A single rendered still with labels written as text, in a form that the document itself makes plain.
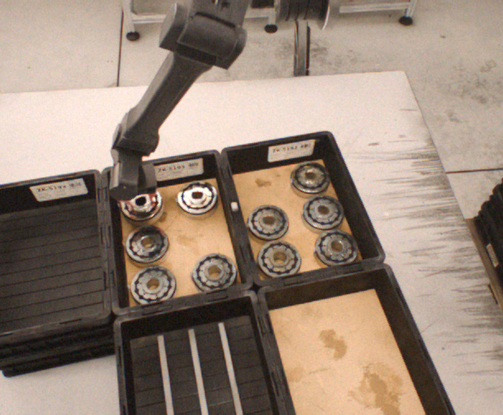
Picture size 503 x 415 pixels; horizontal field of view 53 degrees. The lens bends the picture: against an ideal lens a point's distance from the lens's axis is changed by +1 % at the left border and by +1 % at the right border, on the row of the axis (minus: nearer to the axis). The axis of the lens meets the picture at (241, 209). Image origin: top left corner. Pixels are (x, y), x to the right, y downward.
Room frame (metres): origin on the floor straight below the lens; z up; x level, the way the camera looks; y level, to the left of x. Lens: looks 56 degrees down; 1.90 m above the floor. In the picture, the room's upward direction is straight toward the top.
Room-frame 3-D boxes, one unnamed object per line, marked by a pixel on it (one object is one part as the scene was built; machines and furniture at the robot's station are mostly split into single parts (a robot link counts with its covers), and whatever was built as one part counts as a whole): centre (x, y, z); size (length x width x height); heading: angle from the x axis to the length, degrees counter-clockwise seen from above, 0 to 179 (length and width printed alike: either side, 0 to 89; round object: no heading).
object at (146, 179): (0.71, 0.25, 1.00); 0.10 x 0.07 x 0.07; 102
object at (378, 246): (0.68, -0.13, 0.92); 0.40 x 0.30 x 0.02; 12
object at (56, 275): (0.55, 0.45, 0.87); 0.40 x 0.30 x 0.11; 12
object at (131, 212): (0.71, 0.25, 0.88); 0.10 x 0.10 x 0.01
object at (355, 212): (0.68, -0.13, 0.87); 0.40 x 0.30 x 0.11; 12
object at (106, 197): (0.62, 0.16, 0.92); 0.40 x 0.30 x 0.02; 12
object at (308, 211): (0.70, -0.21, 0.86); 0.10 x 0.10 x 0.01
